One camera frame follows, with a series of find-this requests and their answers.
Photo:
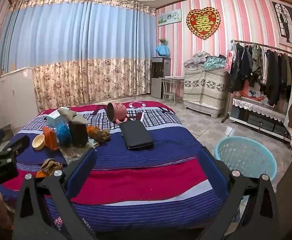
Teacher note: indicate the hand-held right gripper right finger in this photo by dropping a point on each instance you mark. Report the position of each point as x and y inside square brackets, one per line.
[212, 172]

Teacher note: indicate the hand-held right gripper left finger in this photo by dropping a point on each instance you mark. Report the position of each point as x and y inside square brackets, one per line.
[82, 170]

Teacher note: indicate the light blue plastic basket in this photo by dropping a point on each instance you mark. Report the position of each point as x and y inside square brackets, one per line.
[245, 155]

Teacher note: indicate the orange plastic container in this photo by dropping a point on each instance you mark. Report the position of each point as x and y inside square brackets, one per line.
[50, 136]

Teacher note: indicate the beige cloth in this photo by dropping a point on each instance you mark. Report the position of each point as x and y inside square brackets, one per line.
[72, 116]

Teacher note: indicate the crumpled brown paper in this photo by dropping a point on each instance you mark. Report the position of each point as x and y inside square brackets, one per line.
[51, 166]
[104, 135]

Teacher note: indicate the black box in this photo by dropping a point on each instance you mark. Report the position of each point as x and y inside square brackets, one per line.
[78, 133]

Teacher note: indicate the orange wrapper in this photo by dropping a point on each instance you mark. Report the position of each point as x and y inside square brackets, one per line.
[92, 131]

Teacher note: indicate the blue plastic bag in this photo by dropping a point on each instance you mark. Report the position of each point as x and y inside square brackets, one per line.
[62, 132]

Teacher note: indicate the yellow bowl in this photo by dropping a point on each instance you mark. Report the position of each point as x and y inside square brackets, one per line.
[38, 142]

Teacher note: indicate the white cabinet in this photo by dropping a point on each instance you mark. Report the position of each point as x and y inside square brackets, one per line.
[11, 95]

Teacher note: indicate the teal tissue box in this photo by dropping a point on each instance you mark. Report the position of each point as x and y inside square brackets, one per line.
[51, 118]

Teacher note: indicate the black case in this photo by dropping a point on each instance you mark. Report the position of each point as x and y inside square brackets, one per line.
[136, 135]

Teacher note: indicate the pink mug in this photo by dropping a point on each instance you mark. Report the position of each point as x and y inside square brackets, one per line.
[117, 112]

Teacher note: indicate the low tv stand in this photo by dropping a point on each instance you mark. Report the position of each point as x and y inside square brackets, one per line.
[258, 122]

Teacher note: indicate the white lace cloth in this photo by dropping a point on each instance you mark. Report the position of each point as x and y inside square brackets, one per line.
[258, 108]

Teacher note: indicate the patterned cloth covered cabinet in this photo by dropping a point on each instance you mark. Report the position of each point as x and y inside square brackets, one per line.
[203, 87]

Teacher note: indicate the small table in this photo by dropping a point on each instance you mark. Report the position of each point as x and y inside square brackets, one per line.
[173, 78]

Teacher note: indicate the grey water dispenser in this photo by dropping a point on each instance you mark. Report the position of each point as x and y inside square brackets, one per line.
[159, 77]

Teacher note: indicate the teal clothes pile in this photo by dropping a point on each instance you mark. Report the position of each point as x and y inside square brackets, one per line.
[214, 62]

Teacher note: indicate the grey clothes pile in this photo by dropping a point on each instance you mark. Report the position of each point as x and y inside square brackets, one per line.
[198, 57]

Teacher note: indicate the pink hanging bag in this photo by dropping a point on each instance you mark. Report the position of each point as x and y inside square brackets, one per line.
[229, 57]

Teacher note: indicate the row of hanging clothes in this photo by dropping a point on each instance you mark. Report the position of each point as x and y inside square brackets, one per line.
[273, 72]

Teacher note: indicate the blue floral curtain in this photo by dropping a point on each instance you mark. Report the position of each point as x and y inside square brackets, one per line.
[73, 42]

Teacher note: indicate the blue covered water bottle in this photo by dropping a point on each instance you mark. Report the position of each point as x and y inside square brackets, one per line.
[163, 50]

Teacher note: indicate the metal clothes rack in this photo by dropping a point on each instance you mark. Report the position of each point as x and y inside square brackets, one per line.
[260, 45]

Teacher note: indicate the small potted plant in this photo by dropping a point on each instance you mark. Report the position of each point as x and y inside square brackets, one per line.
[163, 41]

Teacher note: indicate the red heart wall decoration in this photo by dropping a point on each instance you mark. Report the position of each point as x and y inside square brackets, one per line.
[203, 22]

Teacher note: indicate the framed wall picture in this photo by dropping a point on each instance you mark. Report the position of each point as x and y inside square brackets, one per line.
[169, 17]

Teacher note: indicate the silhouette wall poster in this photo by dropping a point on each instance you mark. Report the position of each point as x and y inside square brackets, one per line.
[285, 22]

